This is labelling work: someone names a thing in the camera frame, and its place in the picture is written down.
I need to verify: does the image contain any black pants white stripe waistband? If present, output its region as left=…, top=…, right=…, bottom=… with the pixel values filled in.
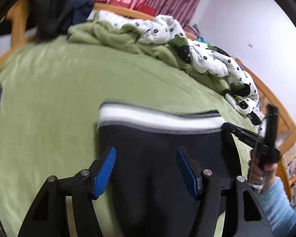
left=98, top=101, right=242, bottom=236

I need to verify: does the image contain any right light blue sleeve forearm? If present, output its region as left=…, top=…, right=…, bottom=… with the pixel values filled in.
left=257, top=177, right=296, bottom=236

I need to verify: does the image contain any person's right hand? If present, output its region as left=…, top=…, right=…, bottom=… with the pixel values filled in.
left=248, top=150, right=278, bottom=193

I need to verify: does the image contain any green plush bed sheet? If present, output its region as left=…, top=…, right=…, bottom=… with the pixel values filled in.
left=0, top=37, right=254, bottom=236

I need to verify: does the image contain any green plush blanket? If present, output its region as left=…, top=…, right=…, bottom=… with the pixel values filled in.
left=68, top=21, right=225, bottom=93

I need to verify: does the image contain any dark blue garment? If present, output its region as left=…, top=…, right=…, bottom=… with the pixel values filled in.
left=62, top=0, right=96, bottom=32

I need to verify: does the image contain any black jacket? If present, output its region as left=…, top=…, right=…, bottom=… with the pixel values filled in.
left=28, top=0, right=74, bottom=40

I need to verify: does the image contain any wooden bed frame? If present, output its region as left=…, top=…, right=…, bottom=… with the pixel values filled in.
left=0, top=0, right=296, bottom=199

